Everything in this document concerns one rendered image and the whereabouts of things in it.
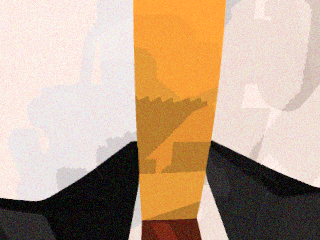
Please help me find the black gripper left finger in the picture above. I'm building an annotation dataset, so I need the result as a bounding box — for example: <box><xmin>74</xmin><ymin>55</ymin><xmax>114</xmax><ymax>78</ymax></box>
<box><xmin>0</xmin><ymin>141</ymin><xmax>139</xmax><ymax>240</ymax></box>

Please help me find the orange bar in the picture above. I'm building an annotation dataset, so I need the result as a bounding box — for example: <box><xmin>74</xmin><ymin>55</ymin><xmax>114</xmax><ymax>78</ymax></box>
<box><xmin>133</xmin><ymin>0</ymin><xmax>227</xmax><ymax>240</ymax></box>

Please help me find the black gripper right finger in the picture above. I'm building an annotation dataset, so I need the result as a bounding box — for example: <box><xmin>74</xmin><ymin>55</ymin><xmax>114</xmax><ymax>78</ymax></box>
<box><xmin>205</xmin><ymin>140</ymin><xmax>320</xmax><ymax>240</ymax></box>

